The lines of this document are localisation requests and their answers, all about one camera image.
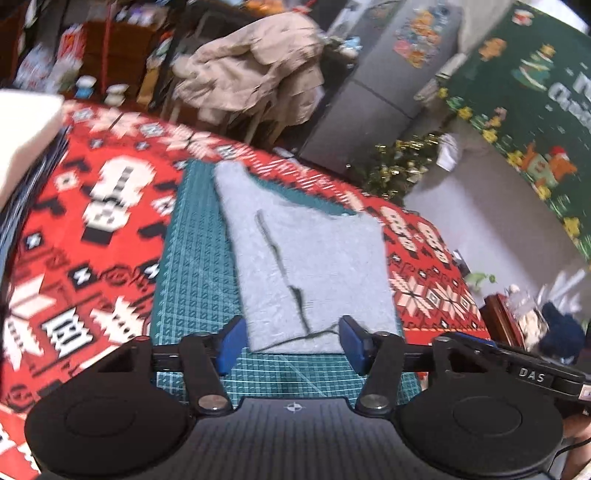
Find person's right hand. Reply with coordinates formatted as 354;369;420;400
563;412;591;439

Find beige chair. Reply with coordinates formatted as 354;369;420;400
161;99;296;145

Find silver refrigerator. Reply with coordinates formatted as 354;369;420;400
300;0;463;177

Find green plush toy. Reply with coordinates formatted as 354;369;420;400
465;271;498;292

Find red handled broom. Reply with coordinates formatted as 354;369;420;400
102;9;115;89

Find hanging white towel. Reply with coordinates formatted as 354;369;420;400
414;52;468;101

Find small Christmas tree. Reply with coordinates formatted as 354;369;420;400
350;133;445;205

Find wooden drawer cabinet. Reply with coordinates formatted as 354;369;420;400
79;19;163;99

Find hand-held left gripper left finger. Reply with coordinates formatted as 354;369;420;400
78;316;249;416

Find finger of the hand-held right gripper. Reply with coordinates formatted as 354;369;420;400
448;331;514;368

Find dark blue fuzzy cloth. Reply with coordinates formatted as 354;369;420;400
539;301;588;364

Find folded dark grey cloth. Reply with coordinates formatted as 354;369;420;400
0;127;71;287

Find green cutting mat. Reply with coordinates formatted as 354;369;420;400
150;159;422;408

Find red carton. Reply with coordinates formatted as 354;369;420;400
56;24;88;62

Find folded white cloth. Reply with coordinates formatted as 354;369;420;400
0;90;65;210

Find cluster of fridge stickers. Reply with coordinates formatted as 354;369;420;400
392;8;450;69

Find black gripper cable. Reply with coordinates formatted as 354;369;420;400
551;434;591;464

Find white ceramic bowl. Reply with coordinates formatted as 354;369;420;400
103;84;131;108

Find clear plastic organizer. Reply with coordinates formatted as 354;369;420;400
505;285;539;315

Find cream cloth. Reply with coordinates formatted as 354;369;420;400
518;308;551;348

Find grey knit shirt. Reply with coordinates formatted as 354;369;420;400
213;161;404;355

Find red patterned blanket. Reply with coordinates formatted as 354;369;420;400
0;99;492;480

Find beige jacket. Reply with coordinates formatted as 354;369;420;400
172;11;326;126

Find white red plastic bag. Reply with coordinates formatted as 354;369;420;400
13;42;55;89

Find white hanging cloth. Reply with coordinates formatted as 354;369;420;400
435;133;461;172

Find wooden nightstand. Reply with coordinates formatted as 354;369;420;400
482;293;529;349

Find plastic bag of oranges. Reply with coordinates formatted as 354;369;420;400
244;0;283;16

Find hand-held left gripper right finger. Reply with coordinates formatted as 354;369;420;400
339;316;518;416

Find green Christmas wall cloth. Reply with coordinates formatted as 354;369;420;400
444;2;591;264

